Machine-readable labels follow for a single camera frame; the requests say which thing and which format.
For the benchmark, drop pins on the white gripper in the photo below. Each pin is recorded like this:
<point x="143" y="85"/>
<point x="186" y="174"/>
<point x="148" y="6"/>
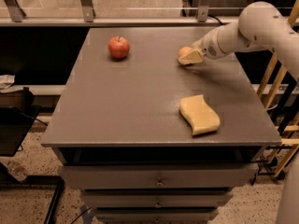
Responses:
<point x="207" y="48"/>

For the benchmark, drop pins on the yellow sponge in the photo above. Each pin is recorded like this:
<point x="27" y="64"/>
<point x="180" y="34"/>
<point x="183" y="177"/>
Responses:
<point x="201" y="117"/>

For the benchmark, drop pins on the orange fruit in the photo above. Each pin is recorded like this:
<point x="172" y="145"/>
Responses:
<point x="183" y="51"/>

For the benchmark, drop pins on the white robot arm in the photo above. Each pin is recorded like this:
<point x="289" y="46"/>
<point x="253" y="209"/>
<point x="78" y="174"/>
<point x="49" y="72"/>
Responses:
<point x="259" y="26"/>

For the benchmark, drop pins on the red apple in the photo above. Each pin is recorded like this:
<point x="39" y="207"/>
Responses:
<point x="118" y="47"/>

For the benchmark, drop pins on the grey drawer cabinet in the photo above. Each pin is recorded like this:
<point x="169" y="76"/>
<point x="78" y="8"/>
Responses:
<point x="124" y="145"/>

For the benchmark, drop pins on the black side table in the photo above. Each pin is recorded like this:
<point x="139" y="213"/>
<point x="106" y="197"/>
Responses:
<point x="17" y="115"/>

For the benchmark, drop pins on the metal railing frame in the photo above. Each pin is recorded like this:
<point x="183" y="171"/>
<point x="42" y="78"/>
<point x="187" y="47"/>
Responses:
<point x="112" y="13"/>

